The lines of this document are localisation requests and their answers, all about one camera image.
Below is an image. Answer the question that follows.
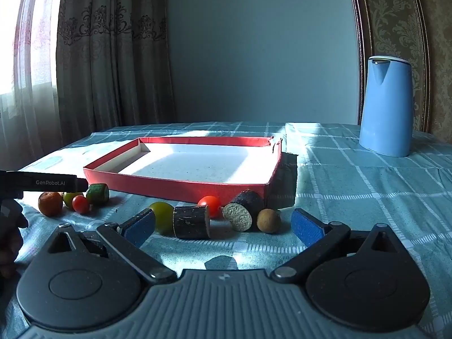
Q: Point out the small red cherry tomato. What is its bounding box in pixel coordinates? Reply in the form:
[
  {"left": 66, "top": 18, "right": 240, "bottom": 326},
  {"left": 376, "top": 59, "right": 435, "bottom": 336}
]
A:
[{"left": 71, "top": 195, "right": 90, "bottom": 215}]

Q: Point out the dark cut piece beige face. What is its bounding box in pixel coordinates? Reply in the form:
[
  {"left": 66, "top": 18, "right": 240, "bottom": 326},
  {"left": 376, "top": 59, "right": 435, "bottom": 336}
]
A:
[{"left": 222, "top": 189, "right": 265, "bottom": 232}]

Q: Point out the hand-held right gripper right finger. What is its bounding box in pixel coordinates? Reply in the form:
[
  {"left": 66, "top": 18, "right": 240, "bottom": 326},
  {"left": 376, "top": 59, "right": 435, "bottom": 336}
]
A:
[{"left": 270, "top": 208, "right": 404, "bottom": 284}]

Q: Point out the person's left hand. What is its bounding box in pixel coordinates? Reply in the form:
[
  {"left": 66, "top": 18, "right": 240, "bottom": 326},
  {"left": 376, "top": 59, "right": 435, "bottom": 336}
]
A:
[{"left": 0, "top": 199, "right": 29, "bottom": 280}]

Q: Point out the large green round fruit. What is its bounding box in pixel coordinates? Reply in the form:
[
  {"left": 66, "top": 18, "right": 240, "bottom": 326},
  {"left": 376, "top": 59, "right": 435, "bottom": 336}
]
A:
[{"left": 148, "top": 201, "right": 176, "bottom": 236}]

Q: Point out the dark cylindrical vegetable piece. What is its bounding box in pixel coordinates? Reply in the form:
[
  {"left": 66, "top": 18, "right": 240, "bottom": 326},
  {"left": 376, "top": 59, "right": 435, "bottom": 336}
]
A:
[{"left": 172, "top": 205, "right": 212, "bottom": 240}]

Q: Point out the green cucumber piece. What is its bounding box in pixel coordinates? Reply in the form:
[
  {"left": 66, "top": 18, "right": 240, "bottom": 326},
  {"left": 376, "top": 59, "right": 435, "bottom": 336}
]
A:
[{"left": 86, "top": 183, "right": 110, "bottom": 206}]

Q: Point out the blue electric kettle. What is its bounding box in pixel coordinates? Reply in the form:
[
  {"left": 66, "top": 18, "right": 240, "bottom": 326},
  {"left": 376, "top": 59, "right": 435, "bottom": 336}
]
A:
[{"left": 358, "top": 55, "right": 414, "bottom": 158}]

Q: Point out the red shallow cardboard box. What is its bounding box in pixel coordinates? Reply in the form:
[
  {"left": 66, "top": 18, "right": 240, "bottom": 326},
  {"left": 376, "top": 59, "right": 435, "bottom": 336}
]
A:
[{"left": 83, "top": 136, "right": 283, "bottom": 208}]

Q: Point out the large red cherry tomato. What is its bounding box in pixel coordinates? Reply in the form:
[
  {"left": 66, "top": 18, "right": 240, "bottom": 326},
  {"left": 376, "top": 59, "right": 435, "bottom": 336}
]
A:
[{"left": 197, "top": 195, "right": 222, "bottom": 219}]

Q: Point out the white sheer curtain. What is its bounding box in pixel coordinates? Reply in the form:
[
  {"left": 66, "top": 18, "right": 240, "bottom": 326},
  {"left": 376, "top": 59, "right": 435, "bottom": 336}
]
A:
[{"left": 0, "top": 0, "right": 68, "bottom": 171}]

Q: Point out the teal checked tablecloth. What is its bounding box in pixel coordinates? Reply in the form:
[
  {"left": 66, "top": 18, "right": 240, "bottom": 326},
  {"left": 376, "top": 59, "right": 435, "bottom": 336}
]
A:
[{"left": 0, "top": 121, "right": 452, "bottom": 339}]

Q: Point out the brown patterned curtain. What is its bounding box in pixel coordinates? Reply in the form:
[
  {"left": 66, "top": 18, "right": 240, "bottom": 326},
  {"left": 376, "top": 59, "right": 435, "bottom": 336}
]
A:
[{"left": 56, "top": 0, "right": 176, "bottom": 149}]

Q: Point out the brown longan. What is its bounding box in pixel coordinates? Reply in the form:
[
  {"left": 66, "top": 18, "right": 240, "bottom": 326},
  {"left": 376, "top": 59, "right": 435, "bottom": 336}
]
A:
[{"left": 256, "top": 208, "right": 282, "bottom": 234}]

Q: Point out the small green round fruit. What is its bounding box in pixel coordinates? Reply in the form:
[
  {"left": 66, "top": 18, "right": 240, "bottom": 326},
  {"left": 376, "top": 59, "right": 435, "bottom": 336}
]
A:
[{"left": 63, "top": 192, "right": 84, "bottom": 209}]

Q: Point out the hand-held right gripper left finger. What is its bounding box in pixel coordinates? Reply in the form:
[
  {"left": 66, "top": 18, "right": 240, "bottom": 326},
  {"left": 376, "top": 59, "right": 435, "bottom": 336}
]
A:
[{"left": 46, "top": 208, "right": 178, "bottom": 284}]

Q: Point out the brown wrinkled orange fruit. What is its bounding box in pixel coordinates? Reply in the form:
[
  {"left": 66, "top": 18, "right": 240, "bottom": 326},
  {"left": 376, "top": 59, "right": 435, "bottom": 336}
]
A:
[{"left": 38, "top": 191, "right": 64, "bottom": 217}]

